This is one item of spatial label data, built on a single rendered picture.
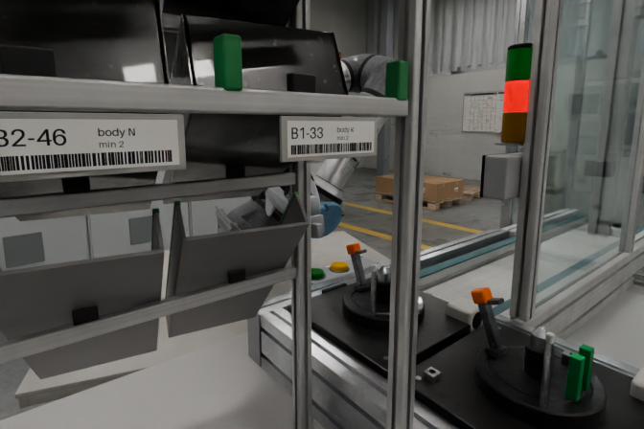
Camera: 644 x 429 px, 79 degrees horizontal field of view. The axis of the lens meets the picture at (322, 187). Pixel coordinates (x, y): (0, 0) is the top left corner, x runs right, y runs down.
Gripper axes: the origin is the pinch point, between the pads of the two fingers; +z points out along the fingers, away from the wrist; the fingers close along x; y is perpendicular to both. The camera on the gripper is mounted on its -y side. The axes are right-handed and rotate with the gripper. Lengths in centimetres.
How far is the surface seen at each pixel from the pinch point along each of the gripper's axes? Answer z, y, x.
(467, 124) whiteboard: -404, 326, -756
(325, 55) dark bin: 8.2, -29.1, 10.4
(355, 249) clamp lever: 5.5, 9.3, -11.1
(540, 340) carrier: 33.6, -7.2, -13.0
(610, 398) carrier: 42.3, -4.5, -18.8
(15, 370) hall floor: -94, 204, 69
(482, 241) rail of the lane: 5, 28, -66
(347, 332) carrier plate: 17.9, 11.4, -2.0
